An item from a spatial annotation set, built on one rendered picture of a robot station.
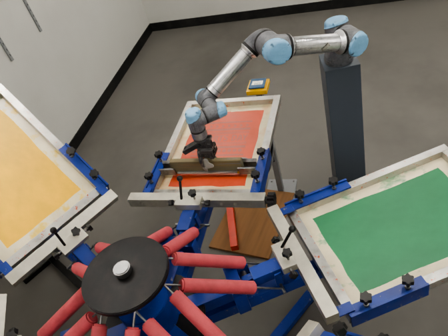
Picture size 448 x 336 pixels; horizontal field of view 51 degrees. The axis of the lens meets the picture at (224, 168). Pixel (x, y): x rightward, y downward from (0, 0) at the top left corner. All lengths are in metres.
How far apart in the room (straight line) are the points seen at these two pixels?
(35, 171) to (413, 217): 1.72
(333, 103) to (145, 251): 1.40
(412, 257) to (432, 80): 2.75
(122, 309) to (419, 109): 3.17
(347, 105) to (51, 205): 1.60
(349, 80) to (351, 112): 0.21
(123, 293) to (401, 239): 1.09
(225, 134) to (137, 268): 1.19
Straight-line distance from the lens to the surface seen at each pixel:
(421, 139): 3.87
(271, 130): 2.50
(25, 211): 2.32
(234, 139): 2.55
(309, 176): 3.61
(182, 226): 2.08
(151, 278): 1.59
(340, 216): 2.07
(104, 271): 1.69
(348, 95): 2.60
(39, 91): 4.45
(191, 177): 2.41
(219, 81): 2.24
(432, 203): 2.12
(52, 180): 2.36
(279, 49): 2.10
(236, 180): 2.31
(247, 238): 3.27
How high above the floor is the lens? 2.53
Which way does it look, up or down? 41 degrees down
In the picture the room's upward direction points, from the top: 18 degrees counter-clockwise
